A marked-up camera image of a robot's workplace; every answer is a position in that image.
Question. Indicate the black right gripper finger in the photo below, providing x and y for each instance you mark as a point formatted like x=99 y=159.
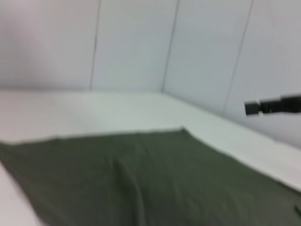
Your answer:
x=265 y=107

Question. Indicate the dark green FREE! t-shirt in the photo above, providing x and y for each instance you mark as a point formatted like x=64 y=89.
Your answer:
x=141 y=183

